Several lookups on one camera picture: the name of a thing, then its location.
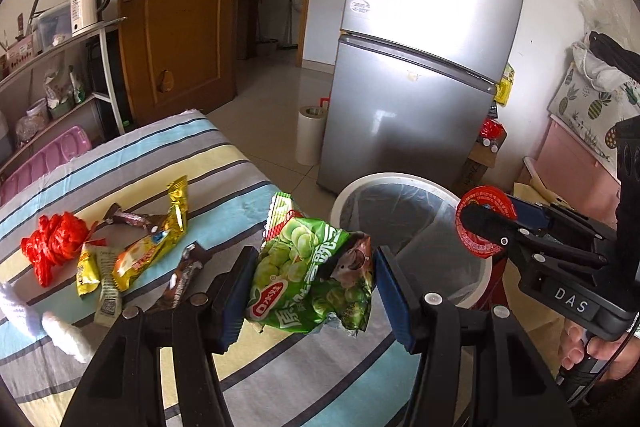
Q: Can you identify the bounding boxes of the cardboard box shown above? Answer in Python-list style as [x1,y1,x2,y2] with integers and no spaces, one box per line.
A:
[462,142,501,192]

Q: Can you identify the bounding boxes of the red wrapped bottles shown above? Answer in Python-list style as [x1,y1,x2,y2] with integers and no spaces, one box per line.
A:
[480,118,507,148]

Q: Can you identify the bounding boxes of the white paper roll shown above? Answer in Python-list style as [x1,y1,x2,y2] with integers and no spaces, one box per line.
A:
[295,106,328,166]

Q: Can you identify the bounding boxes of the yellow packet on refrigerator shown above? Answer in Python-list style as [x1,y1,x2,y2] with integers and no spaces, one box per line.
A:
[495,63,516,106]

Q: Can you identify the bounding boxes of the white drawstring bag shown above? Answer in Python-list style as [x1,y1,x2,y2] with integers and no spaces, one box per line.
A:
[570,42,631,92]

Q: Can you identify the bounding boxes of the red round foil lid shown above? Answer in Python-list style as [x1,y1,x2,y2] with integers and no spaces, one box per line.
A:
[455,186,521,260]

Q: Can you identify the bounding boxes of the black cloth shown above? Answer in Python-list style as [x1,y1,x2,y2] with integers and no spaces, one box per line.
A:
[587,32,640,82]

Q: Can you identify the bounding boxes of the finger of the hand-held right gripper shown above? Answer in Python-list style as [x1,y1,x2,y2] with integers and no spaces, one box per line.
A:
[460,204,610,278]
[514,199,618,254]

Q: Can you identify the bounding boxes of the white fluffy cloth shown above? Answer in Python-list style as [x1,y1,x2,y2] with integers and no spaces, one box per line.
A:
[0,282,96,363]

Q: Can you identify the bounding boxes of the gold snack wrapper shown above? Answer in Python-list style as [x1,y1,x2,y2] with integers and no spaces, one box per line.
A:
[111,176,190,292]

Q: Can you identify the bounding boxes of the clear plastic bag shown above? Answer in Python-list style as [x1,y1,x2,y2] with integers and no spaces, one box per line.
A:
[580,0,626,38]

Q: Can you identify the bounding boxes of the striped bed sheet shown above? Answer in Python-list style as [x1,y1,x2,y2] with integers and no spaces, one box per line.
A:
[0,109,436,427]

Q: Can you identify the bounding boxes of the white trash can with liner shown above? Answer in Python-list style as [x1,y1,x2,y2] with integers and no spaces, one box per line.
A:
[331,173,496,308]

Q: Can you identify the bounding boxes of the pink plastic tray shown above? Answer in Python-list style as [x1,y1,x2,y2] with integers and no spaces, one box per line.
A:
[0,125,93,208]

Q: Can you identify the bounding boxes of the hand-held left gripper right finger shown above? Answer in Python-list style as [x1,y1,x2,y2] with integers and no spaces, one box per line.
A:
[372,246,576,427]

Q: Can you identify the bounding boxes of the green snack bag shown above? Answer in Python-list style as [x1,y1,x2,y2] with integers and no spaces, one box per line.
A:
[245,192,376,338]

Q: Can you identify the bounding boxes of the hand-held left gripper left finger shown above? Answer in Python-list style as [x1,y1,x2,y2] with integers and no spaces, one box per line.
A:
[60,246,261,427]

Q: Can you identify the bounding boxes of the white plastic bag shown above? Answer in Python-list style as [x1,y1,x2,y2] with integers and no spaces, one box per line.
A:
[44,67,73,105]

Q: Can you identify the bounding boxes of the silver refrigerator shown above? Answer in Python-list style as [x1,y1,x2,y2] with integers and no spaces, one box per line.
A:
[316,0,531,208]

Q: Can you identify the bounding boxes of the pineapple print cloth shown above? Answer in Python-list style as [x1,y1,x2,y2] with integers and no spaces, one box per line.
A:
[547,62,640,168]

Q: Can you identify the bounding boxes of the green packet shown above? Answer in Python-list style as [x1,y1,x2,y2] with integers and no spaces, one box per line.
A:
[70,66,87,104]

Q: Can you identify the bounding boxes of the pale green sachet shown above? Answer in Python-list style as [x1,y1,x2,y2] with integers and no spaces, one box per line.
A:
[92,247,123,327]

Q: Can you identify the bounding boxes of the wooden door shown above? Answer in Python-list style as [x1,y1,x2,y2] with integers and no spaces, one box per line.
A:
[118,0,246,128]

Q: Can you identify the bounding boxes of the bag of dried food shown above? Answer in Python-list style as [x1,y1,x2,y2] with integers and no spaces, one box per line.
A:
[15,114,51,146]

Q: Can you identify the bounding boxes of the small yellow packet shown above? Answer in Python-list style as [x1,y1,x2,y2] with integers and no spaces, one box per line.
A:
[76,239,108,298]

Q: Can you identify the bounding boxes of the white shelf rack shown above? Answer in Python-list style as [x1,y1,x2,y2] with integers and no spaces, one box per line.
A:
[0,17,128,172]

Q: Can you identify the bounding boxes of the white electric kettle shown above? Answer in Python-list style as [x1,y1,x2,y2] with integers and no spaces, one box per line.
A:
[71,0,112,38]

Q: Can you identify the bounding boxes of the clear plastic storage box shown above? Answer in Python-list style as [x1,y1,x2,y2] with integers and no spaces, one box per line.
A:
[37,2,73,52]

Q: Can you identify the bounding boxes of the person's right hand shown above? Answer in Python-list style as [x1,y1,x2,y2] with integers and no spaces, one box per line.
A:
[557,326,640,382]

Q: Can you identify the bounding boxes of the brown chocolate wrapper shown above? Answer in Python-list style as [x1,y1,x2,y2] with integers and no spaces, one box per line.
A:
[150,243,216,313]
[104,203,166,230]

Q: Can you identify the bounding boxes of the pink storage box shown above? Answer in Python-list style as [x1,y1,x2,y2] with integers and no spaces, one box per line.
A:
[535,114,621,228]

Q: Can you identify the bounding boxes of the pink utensil basket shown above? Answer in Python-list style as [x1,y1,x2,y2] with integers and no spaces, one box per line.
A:
[5,34,41,64]

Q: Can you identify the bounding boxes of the red plastic bag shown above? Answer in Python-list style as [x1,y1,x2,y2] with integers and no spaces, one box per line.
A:
[21,213,98,288]

